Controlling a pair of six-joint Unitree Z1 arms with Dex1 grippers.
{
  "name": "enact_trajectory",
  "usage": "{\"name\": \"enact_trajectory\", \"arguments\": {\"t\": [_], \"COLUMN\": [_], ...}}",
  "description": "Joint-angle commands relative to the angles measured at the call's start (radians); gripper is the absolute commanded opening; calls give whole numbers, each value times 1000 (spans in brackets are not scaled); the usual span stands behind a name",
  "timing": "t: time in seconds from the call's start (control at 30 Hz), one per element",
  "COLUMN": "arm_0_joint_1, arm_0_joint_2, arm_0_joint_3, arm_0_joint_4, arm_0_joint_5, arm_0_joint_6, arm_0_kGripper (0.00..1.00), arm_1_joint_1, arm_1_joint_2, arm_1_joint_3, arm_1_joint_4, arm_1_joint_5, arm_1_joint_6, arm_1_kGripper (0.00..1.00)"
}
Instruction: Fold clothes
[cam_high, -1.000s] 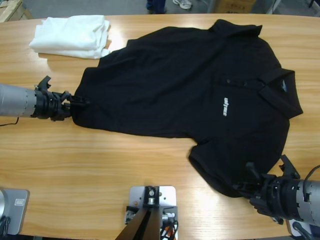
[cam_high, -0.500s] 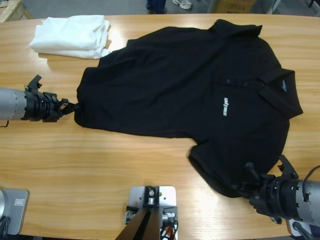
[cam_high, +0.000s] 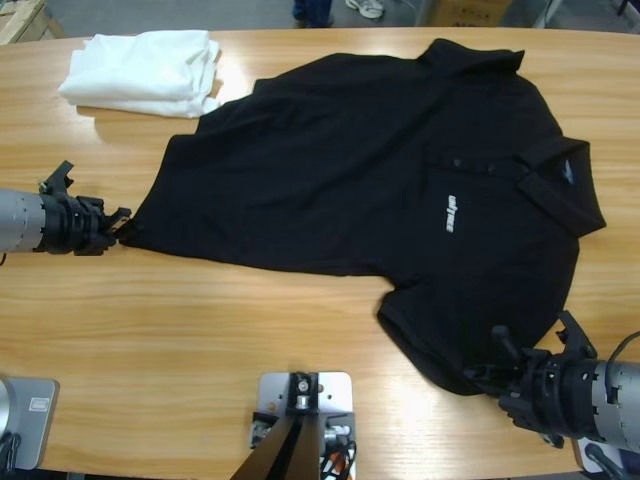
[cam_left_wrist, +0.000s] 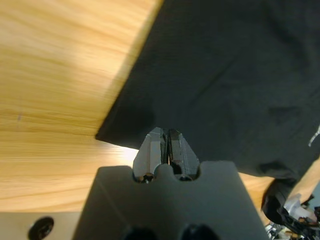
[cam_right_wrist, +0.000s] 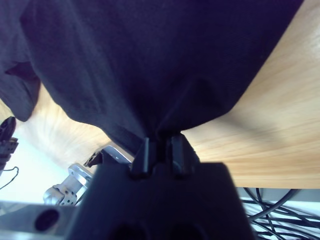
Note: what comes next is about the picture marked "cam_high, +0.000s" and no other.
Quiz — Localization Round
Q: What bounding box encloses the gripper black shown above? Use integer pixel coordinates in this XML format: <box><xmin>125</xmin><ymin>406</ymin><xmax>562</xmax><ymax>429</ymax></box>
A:
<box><xmin>37</xmin><ymin>192</ymin><xmax>133</xmax><ymax>256</ymax></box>
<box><xmin>464</xmin><ymin>323</ymin><xmax>597</xmax><ymax>450</ymax></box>

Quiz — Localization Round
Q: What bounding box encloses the black polo shirt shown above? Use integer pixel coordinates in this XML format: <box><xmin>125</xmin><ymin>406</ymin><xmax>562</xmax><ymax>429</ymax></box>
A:
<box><xmin>118</xmin><ymin>37</ymin><xmax>608</xmax><ymax>397</ymax></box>

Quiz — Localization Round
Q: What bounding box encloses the white folded cloth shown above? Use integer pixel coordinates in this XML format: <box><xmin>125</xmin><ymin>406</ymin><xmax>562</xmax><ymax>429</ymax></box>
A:
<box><xmin>57</xmin><ymin>29</ymin><xmax>223</xmax><ymax>120</ymax></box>

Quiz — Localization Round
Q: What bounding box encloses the wooden pallet stack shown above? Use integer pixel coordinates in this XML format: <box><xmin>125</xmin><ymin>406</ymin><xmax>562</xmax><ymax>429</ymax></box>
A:
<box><xmin>0</xmin><ymin>0</ymin><xmax>66</xmax><ymax>46</ymax></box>

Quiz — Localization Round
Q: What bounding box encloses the bystander in blue jeans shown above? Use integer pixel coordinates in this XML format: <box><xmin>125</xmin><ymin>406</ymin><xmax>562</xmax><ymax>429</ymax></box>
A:
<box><xmin>292</xmin><ymin>0</ymin><xmax>335</xmax><ymax>29</ymax></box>

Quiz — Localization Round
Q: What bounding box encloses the brown cardboard box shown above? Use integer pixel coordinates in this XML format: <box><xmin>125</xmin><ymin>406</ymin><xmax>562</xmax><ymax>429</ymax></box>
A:
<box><xmin>429</xmin><ymin>0</ymin><xmax>514</xmax><ymax>27</ymax></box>

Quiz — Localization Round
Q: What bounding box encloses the grey metal leg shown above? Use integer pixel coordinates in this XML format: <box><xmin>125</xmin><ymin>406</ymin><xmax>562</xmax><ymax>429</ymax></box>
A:
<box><xmin>412</xmin><ymin>0</ymin><xmax>441</xmax><ymax>27</ymax></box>

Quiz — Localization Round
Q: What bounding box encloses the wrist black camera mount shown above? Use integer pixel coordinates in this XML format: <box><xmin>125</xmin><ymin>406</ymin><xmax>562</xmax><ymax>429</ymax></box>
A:
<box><xmin>553</xmin><ymin>309</ymin><xmax>599</xmax><ymax>360</ymax></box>
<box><xmin>41</xmin><ymin>160</ymin><xmax>76</xmax><ymax>195</ymax></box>

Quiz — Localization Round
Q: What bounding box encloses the arm grey base plate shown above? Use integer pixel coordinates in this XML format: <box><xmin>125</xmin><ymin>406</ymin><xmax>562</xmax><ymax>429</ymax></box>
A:
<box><xmin>569</xmin><ymin>434</ymin><xmax>640</xmax><ymax>474</ymax></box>
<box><xmin>0</xmin><ymin>377</ymin><xmax>60</xmax><ymax>471</ymax></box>

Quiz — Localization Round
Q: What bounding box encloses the thick black base cable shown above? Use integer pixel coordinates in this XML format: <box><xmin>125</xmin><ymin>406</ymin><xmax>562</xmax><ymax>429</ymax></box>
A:
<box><xmin>584</xmin><ymin>442</ymin><xmax>629</xmax><ymax>480</ymax></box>
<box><xmin>0</xmin><ymin>432</ymin><xmax>24</xmax><ymax>472</ymax></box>

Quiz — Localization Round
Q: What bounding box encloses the orange black cable bundle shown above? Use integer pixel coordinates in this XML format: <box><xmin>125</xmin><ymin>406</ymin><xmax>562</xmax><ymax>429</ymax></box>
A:
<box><xmin>319</xmin><ymin>439</ymin><xmax>359</xmax><ymax>480</ymax></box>

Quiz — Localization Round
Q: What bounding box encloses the dark camera post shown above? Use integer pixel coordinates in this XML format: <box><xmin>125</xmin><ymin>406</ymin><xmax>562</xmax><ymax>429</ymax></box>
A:
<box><xmin>232</xmin><ymin>372</ymin><xmax>321</xmax><ymax>480</ymax></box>

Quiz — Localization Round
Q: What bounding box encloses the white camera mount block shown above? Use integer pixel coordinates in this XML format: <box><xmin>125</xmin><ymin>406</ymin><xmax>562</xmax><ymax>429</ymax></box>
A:
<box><xmin>248</xmin><ymin>370</ymin><xmax>359</xmax><ymax>480</ymax></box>

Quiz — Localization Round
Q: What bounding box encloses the white metal frame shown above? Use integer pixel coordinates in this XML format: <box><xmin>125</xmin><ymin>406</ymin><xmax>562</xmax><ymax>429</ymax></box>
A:
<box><xmin>530</xmin><ymin>0</ymin><xmax>562</xmax><ymax>30</ymax></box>

